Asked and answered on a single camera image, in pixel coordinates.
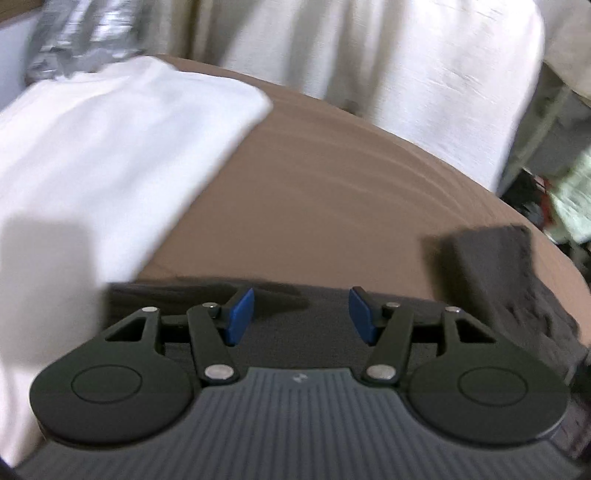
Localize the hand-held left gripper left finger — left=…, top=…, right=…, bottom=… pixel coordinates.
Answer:
left=99, top=288, right=256, bottom=385

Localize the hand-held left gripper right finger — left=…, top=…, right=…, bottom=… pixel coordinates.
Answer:
left=348, top=286, right=502, bottom=386

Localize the dark grey knit sweater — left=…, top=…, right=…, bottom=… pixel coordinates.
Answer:
left=107, top=224, right=591, bottom=462

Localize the dark clutter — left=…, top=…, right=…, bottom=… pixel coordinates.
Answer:
left=501, top=168, right=555, bottom=227

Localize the white folded garment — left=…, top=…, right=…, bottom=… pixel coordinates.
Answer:
left=0, top=55, right=273, bottom=467

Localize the light green cloth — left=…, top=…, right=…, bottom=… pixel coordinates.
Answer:
left=547, top=152, right=591, bottom=245

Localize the cream curtain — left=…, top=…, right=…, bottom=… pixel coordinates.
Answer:
left=185, top=0, right=546, bottom=192

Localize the silver plastic bag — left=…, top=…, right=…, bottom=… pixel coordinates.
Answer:
left=25, top=0, right=153, bottom=84

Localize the beige cloth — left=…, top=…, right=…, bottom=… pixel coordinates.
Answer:
left=540, top=0, right=591, bottom=100

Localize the brown wooden board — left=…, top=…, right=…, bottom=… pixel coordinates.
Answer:
left=0, top=0, right=44, bottom=28

